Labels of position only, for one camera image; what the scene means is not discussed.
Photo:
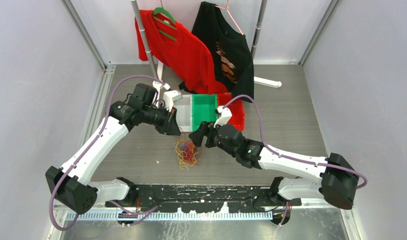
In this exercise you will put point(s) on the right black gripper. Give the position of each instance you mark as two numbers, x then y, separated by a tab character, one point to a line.
206	128

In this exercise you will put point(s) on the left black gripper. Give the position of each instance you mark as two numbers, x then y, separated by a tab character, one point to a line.
170	126

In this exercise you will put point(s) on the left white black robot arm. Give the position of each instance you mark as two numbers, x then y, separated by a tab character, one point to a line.
71	183

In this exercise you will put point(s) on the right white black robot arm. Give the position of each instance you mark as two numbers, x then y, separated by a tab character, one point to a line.
330	178

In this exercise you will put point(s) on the white plastic bin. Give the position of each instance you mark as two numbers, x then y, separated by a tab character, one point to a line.
184	116

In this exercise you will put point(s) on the green plastic bin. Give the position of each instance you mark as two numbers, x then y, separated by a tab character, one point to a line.
203	109

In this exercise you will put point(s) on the red plastic bin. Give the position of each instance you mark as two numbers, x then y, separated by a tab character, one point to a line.
236	108

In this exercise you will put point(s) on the metal clothes rack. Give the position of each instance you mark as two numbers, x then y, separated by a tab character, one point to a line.
157	70

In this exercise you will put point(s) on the black printed t-shirt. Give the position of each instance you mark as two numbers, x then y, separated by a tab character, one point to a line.
233	67

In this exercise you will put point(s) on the red t-shirt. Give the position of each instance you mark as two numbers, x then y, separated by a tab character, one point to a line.
177	48

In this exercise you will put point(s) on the green clothes hanger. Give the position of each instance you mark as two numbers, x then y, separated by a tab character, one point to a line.
169	21

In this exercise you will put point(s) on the pink clothes hanger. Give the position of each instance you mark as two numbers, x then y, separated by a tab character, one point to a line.
227	9

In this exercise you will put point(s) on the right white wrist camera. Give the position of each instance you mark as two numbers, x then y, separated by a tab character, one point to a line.
224	114

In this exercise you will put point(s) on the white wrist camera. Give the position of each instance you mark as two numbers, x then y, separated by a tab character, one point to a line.
224	114
170	97

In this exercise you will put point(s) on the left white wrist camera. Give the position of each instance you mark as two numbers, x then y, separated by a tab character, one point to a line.
170	97

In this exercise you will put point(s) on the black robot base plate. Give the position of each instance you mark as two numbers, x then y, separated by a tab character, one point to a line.
204	198

